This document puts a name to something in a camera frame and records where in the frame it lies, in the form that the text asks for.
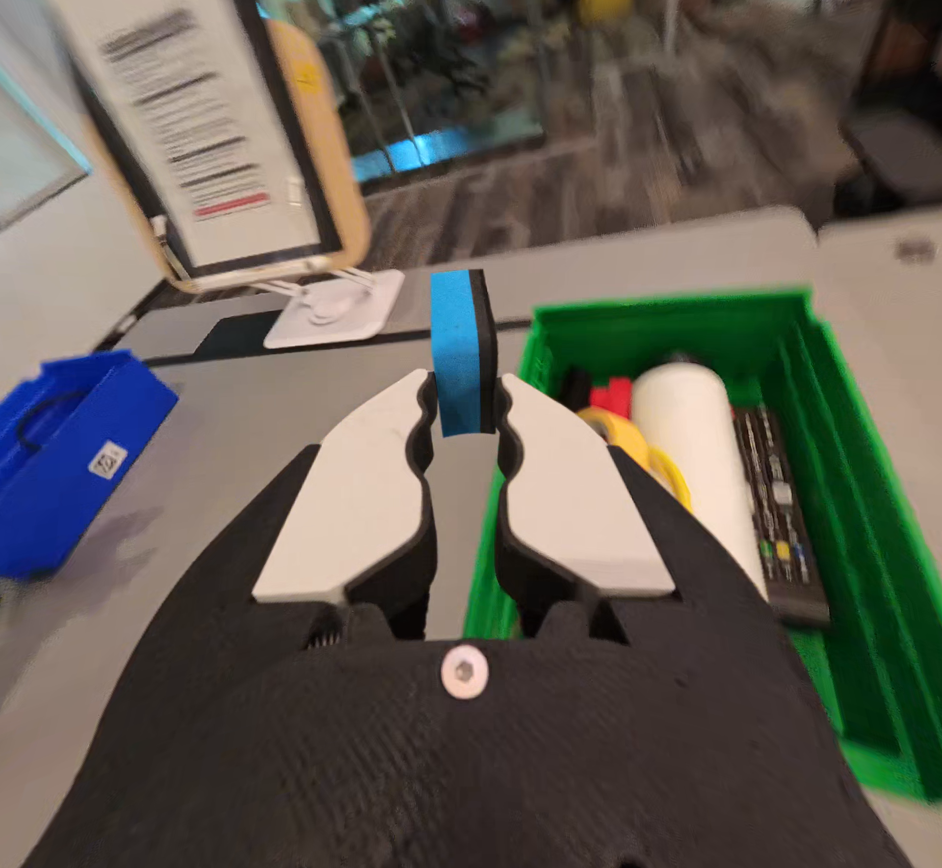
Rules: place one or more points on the blue plastic bin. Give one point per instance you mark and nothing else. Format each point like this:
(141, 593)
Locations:
(66, 515)

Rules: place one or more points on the dark swivel chair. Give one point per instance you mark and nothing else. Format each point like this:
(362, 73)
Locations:
(890, 154)

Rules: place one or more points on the black remote control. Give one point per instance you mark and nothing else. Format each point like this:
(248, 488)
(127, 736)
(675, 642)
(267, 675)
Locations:
(780, 515)

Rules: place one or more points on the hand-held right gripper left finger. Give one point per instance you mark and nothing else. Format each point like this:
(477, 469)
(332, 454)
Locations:
(353, 500)

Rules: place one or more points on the blue and black sponge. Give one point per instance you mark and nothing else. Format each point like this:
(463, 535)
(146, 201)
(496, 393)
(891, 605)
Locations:
(456, 353)

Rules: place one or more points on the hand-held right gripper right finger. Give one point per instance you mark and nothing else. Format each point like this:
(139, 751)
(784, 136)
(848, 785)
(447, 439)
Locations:
(581, 507)

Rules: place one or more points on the green plastic bin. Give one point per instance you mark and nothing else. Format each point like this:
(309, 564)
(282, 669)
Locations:
(868, 515)

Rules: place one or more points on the wooden chair back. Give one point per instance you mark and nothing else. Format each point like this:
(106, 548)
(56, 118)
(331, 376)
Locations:
(324, 147)

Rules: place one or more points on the adjoining grey table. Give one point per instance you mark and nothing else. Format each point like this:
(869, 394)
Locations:
(883, 338)

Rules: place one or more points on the grey desk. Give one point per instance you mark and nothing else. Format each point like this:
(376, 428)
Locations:
(257, 404)

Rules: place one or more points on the black instruction board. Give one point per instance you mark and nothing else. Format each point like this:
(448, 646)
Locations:
(184, 110)

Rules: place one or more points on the yellow tape roll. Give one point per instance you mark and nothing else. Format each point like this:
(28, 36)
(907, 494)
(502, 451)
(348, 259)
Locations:
(618, 426)

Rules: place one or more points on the white cylindrical bottle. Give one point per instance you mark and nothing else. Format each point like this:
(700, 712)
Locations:
(692, 456)

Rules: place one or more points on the red plastic block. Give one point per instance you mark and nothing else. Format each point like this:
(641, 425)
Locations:
(614, 397)

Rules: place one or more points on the white document stand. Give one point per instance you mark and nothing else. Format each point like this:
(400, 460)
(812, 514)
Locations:
(331, 320)

